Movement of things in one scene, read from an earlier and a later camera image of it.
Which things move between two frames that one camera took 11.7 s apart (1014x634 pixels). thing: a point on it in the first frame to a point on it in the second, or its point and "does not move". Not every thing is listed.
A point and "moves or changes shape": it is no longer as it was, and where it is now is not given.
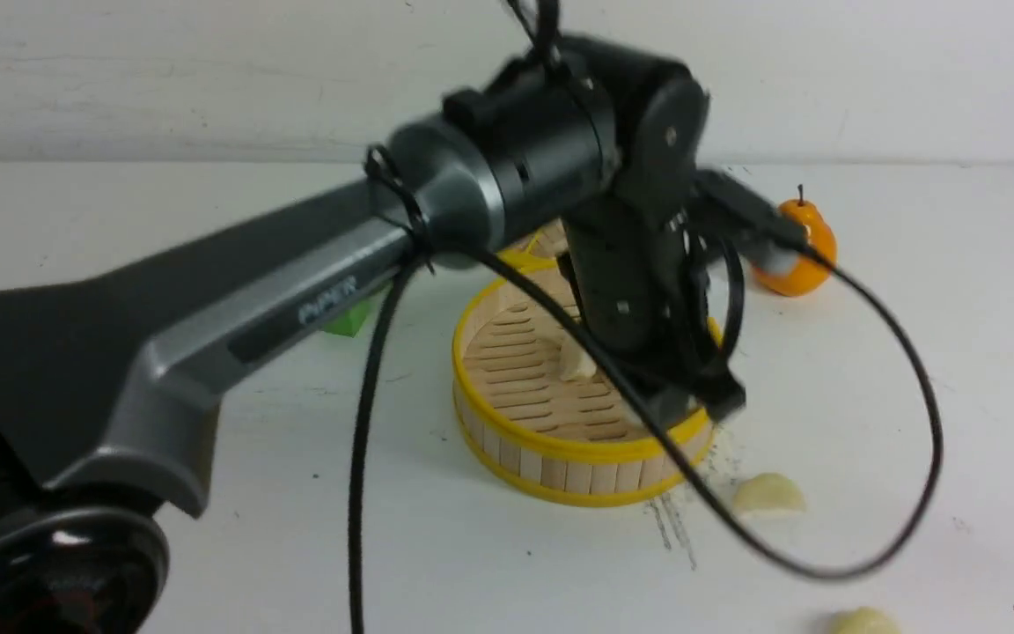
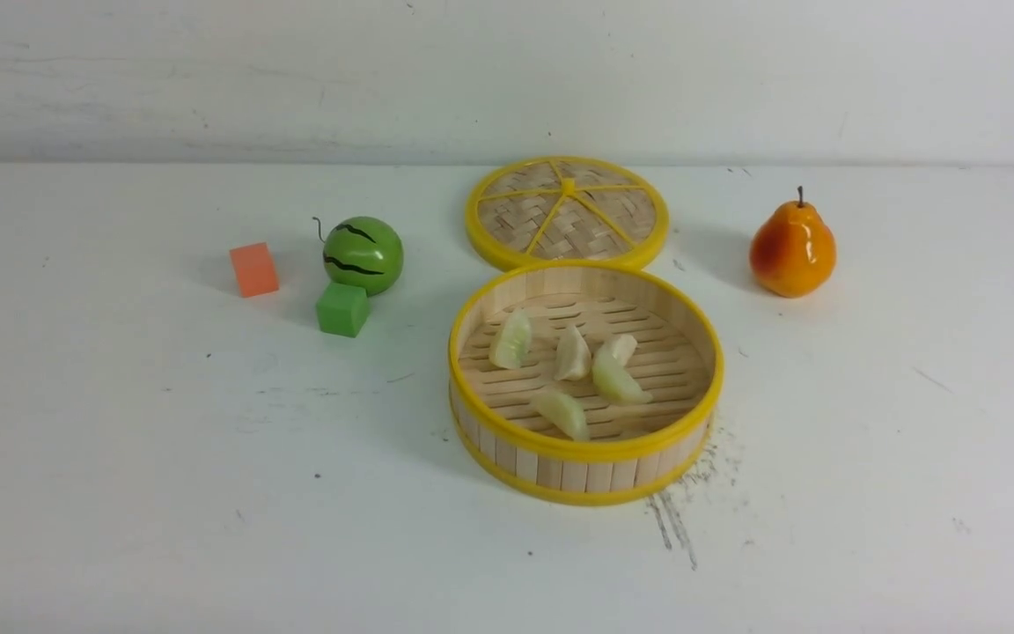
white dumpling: (574, 362) does not move
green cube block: (349, 322) does not move
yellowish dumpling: (864, 620) to (565, 411)
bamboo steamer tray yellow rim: (523, 426) does not move
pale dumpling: (768, 496) moves or changes shape
